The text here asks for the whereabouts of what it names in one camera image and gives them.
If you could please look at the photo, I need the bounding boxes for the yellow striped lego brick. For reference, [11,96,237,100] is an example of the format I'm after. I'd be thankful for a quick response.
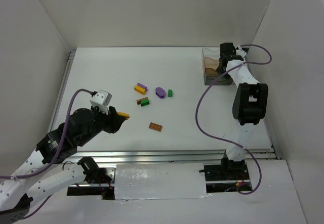
[117,112,130,120]

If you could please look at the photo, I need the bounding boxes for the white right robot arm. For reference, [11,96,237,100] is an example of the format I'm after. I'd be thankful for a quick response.
[216,42,268,174]

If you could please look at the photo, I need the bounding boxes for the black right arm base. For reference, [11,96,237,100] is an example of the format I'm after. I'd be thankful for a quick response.
[199,165,250,184]

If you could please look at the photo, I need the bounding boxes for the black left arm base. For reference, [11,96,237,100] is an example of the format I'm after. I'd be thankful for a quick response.
[67,167,116,200]

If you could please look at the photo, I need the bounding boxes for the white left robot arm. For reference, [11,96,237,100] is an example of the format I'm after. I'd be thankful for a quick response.
[1,106,130,223]

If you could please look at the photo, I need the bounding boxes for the clear stepped sorting container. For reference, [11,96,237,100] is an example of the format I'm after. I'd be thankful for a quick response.
[201,48,220,85]

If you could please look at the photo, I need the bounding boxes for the brown flat lego plate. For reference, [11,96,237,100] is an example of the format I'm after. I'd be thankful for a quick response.
[136,97,148,105]

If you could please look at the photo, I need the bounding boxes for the green curved lego brick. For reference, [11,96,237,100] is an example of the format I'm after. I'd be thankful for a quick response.
[140,98,150,107]

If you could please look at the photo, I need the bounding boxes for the yellow rectangular lego brick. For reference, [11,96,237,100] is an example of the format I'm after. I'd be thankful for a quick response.
[134,85,147,95]

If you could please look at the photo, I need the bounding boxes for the purple flat lego plate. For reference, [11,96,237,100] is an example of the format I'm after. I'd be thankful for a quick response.
[137,83,148,91]

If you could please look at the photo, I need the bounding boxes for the orange-brown lego plate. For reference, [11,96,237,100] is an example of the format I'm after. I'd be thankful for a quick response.
[149,122,163,132]

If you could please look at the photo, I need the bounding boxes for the purple rounded lego brick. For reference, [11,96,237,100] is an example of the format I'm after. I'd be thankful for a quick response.
[155,87,166,99]

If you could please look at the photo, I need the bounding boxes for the small green lego brick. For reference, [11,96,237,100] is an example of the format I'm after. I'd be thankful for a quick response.
[168,89,173,98]

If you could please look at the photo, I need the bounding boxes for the white foil cover panel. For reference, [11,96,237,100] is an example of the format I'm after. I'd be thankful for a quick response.
[114,163,207,200]

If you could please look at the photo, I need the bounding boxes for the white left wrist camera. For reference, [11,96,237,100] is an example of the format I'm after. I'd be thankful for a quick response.
[90,90,112,107]

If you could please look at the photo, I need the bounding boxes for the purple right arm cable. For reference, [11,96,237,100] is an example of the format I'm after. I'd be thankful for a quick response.
[195,44,272,196]

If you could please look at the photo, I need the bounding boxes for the aluminium table edge rail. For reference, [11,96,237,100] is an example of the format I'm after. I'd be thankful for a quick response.
[64,150,282,164]

